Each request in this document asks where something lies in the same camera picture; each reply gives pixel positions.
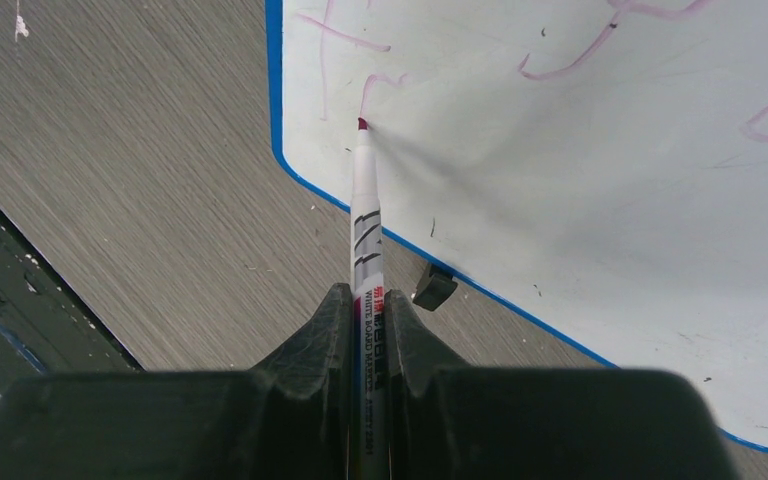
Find blue framed whiteboard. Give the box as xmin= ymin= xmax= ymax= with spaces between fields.
xmin=265 ymin=1 xmax=768 ymax=452

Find pink whiteboard marker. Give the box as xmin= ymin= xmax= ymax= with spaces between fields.
xmin=348 ymin=118 xmax=390 ymax=479

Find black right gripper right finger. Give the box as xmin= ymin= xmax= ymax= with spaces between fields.
xmin=384 ymin=290 xmax=738 ymax=479

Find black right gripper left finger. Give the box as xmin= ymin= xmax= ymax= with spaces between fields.
xmin=0 ymin=284 xmax=353 ymax=479

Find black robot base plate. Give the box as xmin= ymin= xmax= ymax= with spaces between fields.
xmin=0 ymin=209 xmax=142 ymax=397

